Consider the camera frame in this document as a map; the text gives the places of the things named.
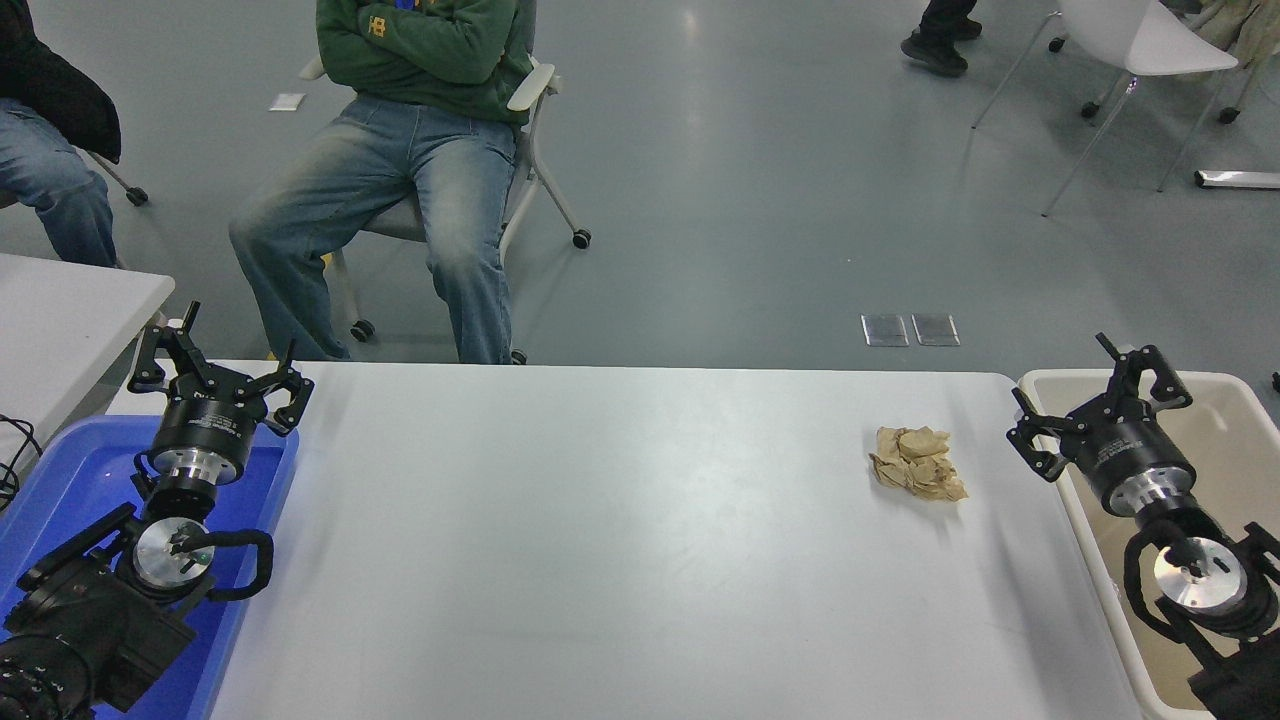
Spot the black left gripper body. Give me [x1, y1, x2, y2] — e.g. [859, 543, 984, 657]
[148, 390, 269, 461]

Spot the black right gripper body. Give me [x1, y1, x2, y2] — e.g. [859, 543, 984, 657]
[1066, 412, 1197, 513]

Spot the tan paper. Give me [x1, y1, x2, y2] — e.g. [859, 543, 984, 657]
[868, 425, 970, 503]

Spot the large pale plastic bin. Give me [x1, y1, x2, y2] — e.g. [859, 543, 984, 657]
[1018, 368, 1280, 720]

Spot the white side table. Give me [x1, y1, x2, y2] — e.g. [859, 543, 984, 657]
[0, 253, 176, 476]

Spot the blue plastic tray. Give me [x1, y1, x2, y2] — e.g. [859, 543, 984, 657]
[0, 413, 301, 720]

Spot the grey rolling chair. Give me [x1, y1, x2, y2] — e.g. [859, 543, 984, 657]
[78, 148, 149, 208]

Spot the silver metal bar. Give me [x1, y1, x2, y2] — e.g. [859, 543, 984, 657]
[1193, 168, 1280, 190]

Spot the person at picture edge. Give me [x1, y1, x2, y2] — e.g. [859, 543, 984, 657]
[0, 0, 123, 269]

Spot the white plastic chair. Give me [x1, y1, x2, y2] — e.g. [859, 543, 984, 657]
[970, 0, 1241, 217]

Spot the seated person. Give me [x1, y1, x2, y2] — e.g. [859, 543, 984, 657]
[228, 0, 536, 364]

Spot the beige cloth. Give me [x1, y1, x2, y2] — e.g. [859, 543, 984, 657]
[1185, 0, 1280, 69]

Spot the grey office chair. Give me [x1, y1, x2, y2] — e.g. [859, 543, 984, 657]
[298, 0, 593, 364]

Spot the standing person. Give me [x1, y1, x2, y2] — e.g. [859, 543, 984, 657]
[900, 0, 983, 78]

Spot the black cable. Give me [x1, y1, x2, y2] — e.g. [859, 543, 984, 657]
[0, 413, 43, 511]

